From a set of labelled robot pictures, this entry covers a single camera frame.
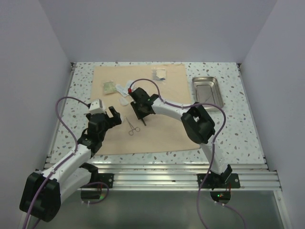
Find steel surgical forceps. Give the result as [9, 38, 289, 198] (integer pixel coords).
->
[125, 116, 140, 136]

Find green yellow packet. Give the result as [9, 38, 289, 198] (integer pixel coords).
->
[103, 81, 116, 94]

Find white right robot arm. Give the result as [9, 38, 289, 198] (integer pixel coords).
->
[128, 88, 232, 187]

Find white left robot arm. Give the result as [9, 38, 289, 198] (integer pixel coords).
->
[20, 106, 122, 222]

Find beige cloth mat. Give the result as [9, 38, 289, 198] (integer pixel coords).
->
[91, 64, 199, 156]

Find stainless steel tray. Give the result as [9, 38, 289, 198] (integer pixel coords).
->
[192, 76, 224, 108]

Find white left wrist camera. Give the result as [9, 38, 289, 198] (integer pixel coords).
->
[89, 99, 106, 115]

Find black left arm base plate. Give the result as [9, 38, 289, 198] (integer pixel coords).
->
[95, 173, 114, 188]

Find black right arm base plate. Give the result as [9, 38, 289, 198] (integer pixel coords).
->
[202, 173, 241, 190]

